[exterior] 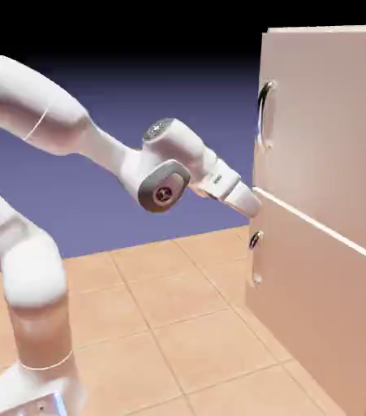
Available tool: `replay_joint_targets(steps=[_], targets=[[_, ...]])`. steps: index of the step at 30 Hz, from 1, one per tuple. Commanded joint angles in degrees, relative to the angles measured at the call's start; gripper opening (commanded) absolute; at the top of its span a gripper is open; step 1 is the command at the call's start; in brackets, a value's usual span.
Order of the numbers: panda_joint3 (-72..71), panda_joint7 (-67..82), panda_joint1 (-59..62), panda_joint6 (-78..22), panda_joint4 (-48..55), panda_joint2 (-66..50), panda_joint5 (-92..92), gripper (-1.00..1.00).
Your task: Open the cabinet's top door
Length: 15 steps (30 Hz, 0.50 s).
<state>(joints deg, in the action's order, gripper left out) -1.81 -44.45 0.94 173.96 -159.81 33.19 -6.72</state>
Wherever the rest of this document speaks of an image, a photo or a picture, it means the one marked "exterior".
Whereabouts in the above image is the light wood cabinet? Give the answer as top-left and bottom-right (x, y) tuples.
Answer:
(244, 24), (366, 416)

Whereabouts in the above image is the short light wood door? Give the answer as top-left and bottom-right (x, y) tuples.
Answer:
(244, 190), (366, 416)

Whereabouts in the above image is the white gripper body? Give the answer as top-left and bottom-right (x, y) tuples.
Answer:
(220, 180), (263, 219)

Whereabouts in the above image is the short curved metal handle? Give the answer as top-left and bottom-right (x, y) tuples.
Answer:
(248, 229), (265, 288)

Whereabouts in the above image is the tall light wood door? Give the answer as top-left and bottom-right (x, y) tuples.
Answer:
(252, 31), (366, 265)

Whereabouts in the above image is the long curved metal handle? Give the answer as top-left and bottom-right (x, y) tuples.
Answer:
(256, 78), (278, 151)

